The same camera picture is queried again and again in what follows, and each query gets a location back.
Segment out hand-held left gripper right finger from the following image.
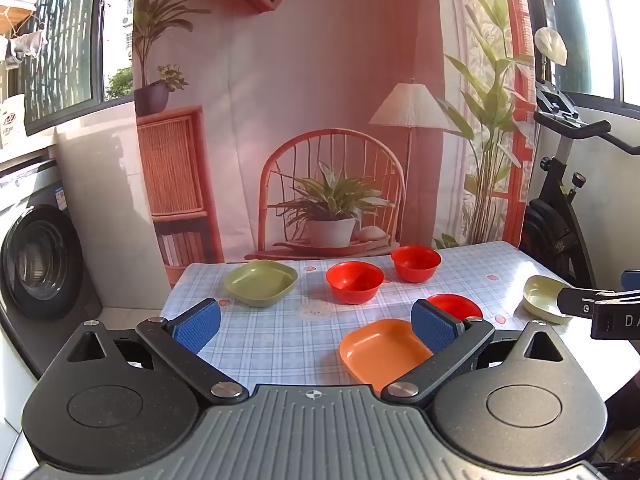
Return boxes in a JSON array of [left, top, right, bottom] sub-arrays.
[[381, 298, 567, 407]]

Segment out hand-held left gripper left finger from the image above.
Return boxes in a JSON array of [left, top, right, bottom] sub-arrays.
[[64, 298, 249, 406]]

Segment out pale yellow plate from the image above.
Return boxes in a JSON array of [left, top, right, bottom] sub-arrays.
[[522, 275, 576, 324]]

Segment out green plate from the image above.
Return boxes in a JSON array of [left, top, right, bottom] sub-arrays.
[[223, 260, 299, 308]]

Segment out red bowl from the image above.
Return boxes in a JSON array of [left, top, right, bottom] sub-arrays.
[[326, 261, 385, 306], [391, 245, 442, 284]]

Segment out red plate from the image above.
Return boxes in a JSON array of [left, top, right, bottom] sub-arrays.
[[426, 293, 484, 322]]

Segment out orange plate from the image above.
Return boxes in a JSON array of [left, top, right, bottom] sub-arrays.
[[339, 319, 434, 383]]

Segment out black exercise bike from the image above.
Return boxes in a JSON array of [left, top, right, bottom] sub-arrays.
[[517, 77, 640, 311]]

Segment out blue plaid tablecloth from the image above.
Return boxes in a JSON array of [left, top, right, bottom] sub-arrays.
[[159, 241, 640, 411]]

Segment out washing machine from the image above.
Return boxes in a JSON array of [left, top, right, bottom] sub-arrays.
[[0, 157, 108, 441]]

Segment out white cloth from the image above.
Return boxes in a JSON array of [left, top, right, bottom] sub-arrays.
[[534, 27, 569, 67]]

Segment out black framed window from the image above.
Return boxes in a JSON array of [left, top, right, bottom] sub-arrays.
[[0, 0, 112, 137], [520, 0, 640, 113]]

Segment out white printed bag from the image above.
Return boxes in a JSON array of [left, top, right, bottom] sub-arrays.
[[0, 94, 27, 150]]

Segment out printed backdrop cloth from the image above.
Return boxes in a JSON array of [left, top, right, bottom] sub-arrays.
[[131, 0, 538, 288]]

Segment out hanging grey clothes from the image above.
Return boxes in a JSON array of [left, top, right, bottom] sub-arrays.
[[0, 30, 47, 69]]

